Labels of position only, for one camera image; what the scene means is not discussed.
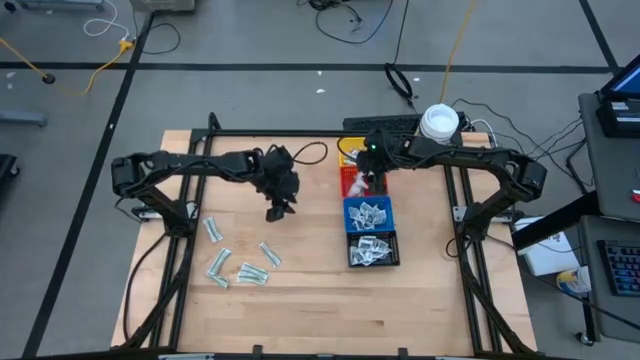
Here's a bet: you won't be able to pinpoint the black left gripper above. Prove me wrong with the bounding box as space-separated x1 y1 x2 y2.
255 145 301 224

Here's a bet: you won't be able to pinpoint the red plastic bin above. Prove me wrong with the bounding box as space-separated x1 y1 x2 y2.
340 165 390 199

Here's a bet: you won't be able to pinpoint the blue plastic bin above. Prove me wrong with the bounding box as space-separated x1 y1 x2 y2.
342 195 396 235

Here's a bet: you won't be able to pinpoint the yellow plastic bin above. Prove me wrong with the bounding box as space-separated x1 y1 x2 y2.
339 136 369 168

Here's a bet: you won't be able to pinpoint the black power strip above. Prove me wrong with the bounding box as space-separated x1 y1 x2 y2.
342 113 424 134

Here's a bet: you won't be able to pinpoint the white-lidded plastic jar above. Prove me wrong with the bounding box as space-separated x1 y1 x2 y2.
418 103 460 146

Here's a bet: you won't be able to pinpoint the black plastic bin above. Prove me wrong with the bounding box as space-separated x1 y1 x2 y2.
346 229 401 269

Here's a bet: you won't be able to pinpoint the black desk support bar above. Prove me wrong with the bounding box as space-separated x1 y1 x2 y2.
510 192 601 252

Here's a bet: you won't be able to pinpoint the grey box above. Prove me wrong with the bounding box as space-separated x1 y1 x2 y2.
129 0 196 13

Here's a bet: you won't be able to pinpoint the yellow blue labelled jar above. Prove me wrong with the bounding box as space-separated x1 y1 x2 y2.
555 265 593 295

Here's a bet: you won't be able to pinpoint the grey desk with laptop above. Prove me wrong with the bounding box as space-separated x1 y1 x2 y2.
577 92 640 222

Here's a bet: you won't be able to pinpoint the black box white labels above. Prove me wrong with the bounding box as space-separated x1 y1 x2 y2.
595 92 640 139

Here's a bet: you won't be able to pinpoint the black laptop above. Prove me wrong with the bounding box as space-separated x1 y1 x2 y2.
598 52 640 101

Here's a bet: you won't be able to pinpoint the black keyboard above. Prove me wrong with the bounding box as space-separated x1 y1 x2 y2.
597 239 640 297

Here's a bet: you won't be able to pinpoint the grey metal bar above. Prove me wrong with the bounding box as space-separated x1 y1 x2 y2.
0 110 49 128

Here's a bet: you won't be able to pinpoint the black wheeled base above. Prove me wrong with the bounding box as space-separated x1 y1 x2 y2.
0 153 21 187

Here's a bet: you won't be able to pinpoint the grey metal base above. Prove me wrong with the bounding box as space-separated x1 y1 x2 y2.
17 0 107 12

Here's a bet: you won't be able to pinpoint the grey desk with keyboard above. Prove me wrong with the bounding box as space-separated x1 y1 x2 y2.
577 214 640 346

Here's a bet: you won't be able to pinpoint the black coiled floor cable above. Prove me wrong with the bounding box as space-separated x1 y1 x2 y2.
382 0 416 110

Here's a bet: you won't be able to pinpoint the white cable by table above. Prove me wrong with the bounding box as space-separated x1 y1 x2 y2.
469 118 500 159

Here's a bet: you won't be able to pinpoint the black cable bundle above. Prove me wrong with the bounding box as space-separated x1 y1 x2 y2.
449 97 601 196

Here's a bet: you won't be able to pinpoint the long yellow floor cable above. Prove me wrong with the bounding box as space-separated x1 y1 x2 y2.
438 0 477 104

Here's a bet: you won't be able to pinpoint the black looped floor cable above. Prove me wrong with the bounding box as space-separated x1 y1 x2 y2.
132 0 182 56

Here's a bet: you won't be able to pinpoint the black tangled floor cable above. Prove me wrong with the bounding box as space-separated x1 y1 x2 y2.
297 0 392 49

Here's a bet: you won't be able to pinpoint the yellow cable with plug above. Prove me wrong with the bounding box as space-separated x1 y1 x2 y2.
0 37 136 97

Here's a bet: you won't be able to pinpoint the white floor cable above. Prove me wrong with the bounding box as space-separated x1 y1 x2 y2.
82 0 131 41

